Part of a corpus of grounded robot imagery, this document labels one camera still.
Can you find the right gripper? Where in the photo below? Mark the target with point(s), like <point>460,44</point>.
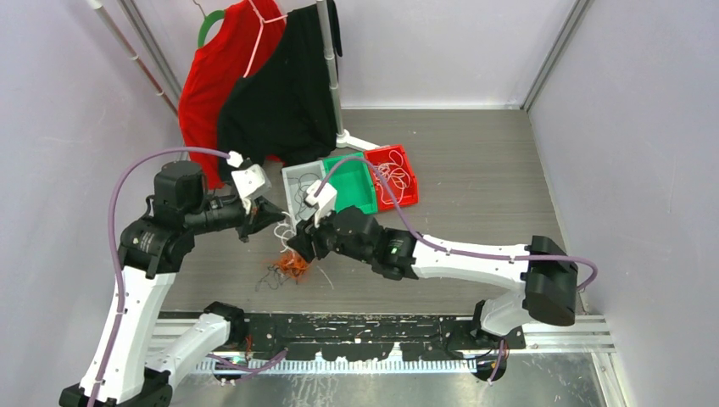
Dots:
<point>308,232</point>

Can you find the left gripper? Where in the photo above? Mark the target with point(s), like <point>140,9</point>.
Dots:
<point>262,213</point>

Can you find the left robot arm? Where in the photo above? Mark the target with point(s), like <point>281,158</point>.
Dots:
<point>150,253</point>

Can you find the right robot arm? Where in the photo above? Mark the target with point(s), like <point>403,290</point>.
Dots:
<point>539,279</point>

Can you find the grey plastic bin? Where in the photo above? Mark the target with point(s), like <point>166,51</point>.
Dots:
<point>296,180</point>

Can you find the green plastic bin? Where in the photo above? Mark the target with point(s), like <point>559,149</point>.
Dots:
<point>355,187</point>

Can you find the black t-shirt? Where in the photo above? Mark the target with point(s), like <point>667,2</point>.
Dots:
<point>285,110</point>

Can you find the white clothes rack stand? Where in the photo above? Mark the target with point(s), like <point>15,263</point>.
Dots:
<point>216,169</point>

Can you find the red plastic bin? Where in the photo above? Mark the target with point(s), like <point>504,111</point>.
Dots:
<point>394,165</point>

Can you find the red t-shirt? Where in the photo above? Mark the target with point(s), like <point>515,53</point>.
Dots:
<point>217,66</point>

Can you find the pink hanger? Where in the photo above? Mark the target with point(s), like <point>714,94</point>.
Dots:
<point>262,23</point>

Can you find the green hanger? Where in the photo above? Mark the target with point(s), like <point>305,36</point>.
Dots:
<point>210,20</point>

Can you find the red white rod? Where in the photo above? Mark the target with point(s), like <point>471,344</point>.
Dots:
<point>146,56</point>

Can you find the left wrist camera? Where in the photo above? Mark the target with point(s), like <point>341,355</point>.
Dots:
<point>250,183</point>

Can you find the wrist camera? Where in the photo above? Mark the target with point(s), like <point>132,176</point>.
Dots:
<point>250,183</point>
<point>322,196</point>

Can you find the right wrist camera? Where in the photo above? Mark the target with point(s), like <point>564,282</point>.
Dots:
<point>322,196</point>

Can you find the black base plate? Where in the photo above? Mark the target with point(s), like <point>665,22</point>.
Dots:
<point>357,337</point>

